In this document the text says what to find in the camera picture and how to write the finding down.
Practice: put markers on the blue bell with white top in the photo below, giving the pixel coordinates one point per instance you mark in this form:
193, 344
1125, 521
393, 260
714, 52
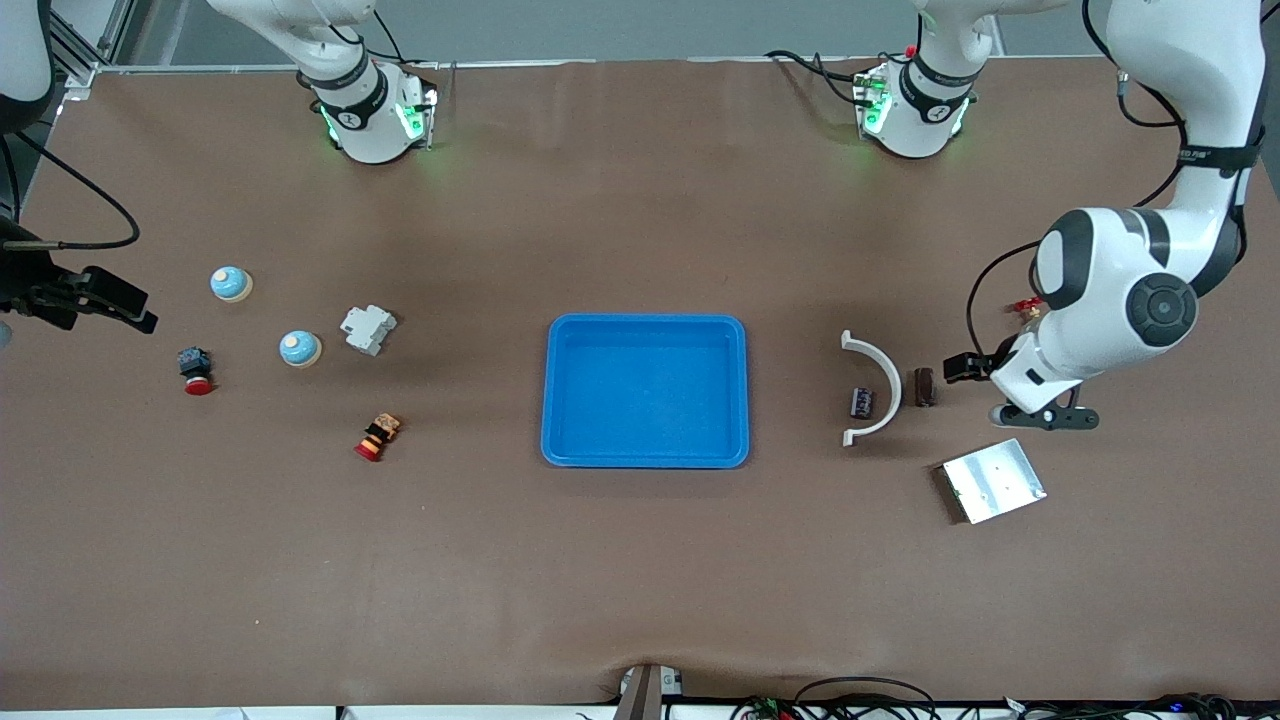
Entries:
230, 284
300, 348

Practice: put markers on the white circuit breaker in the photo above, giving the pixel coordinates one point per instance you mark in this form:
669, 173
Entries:
367, 330

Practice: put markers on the blue plastic tray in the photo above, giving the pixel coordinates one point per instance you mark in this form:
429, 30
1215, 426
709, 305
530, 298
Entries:
640, 400

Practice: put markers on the aluminium frame beam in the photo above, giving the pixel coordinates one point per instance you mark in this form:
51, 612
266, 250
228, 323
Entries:
70, 45

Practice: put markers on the black red emergency push button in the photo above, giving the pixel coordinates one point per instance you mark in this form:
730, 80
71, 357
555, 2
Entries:
195, 365

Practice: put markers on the orange red push button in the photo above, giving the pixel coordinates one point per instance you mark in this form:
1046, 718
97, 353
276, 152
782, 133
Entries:
380, 435

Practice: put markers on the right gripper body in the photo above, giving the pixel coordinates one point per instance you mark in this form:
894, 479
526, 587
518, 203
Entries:
38, 291

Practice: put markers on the silver metal plate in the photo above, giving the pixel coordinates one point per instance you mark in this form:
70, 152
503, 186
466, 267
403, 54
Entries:
995, 480

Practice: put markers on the white curved plastic bracket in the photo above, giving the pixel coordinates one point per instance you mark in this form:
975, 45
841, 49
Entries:
893, 385

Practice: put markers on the grey metal table clamp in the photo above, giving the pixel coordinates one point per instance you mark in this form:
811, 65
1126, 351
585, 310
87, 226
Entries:
645, 695

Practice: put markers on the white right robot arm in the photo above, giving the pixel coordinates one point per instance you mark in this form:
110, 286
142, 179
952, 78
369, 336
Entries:
365, 135

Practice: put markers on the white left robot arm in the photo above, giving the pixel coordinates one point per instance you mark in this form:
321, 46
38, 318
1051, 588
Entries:
1130, 280

